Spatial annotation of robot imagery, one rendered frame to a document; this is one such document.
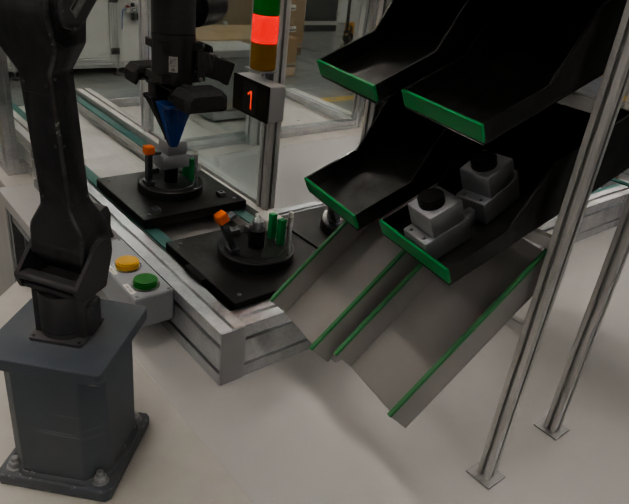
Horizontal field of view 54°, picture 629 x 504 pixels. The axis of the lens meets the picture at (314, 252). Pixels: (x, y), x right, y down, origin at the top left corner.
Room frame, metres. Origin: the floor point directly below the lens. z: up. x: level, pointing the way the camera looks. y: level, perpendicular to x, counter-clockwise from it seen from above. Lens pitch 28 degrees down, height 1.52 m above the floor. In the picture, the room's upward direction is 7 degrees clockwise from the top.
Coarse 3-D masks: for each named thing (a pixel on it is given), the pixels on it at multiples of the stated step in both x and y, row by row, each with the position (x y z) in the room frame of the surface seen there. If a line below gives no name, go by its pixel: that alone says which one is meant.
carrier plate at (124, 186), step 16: (112, 176) 1.29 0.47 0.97; (128, 176) 1.30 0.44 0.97; (208, 176) 1.36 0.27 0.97; (112, 192) 1.21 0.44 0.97; (128, 192) 1.22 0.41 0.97; (208, 192) 1.27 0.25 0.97; (128, 208) 1.15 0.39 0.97; (144, 208) 1.15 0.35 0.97; (176, 208) 1.17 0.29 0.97; (192, 208) 1.18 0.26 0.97; (208, 208) 1.19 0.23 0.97; (224, 208) 1.22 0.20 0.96; (240, 208) 1.24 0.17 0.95; (144, 224) 1.09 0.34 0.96; (160, 224) 1.12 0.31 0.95
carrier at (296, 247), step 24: (264, 216) 1.14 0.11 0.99; (192, 240) 1.04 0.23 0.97; (216, 240) 1.05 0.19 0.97; (240, 240) 1.02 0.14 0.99; (264, 240) 1.00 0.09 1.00; (288, 240) 0.98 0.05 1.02; (192, 264) 0.95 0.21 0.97; (216, 264) 0.96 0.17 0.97; (240, 264) 0.94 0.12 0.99; (264, 264) 0.94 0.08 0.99; (288, 264) 0.98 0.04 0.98; (216, 288) 0.88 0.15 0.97; (240, 288) 0.89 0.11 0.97; (264, 288) 0.90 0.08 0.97
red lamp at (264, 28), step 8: (256, 16) 1.21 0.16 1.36; (264, 16) 1.21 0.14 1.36; (272, 16) 1.22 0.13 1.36; (256, 24) 1.21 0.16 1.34; (264, 24) 1.21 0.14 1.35; (272, 24) 1.21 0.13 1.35; (256, 32) 1.21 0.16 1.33; (264, 32) 1.21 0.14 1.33; (272, 32) 1.21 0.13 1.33; (256, 40) 1.21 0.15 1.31; (264, 40) 1.21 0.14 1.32; (272, 40) 1.21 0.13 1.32
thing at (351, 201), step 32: (384, 128) 0.87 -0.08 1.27; (416, 128) 0.90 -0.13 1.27; (352, 160) 0.85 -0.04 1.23; (384, 160) 0.84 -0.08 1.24; (416, 160) 0.82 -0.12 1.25; (448, 160) 0.77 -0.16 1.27; (320, 192) 0.77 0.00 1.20; (352, 192) 0.78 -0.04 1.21; (384, 192) 0.77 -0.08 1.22; (416, 192) 0.75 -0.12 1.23; (352, 224) 0.71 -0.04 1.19
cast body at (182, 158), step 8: (160, 144) 1.26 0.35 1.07; (184, 144) 1.26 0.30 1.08; (168, 152) 1.24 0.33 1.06; (176, 152) 1.25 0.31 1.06; (184, 152) 1.26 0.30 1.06; (160, 160) 1.23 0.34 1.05; (168, 160) 1.24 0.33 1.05; (176, 160) 1.25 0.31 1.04; (184, 160) 1.26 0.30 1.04; (160, 168) 1.23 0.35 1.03; (168, 168) 1.23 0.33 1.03
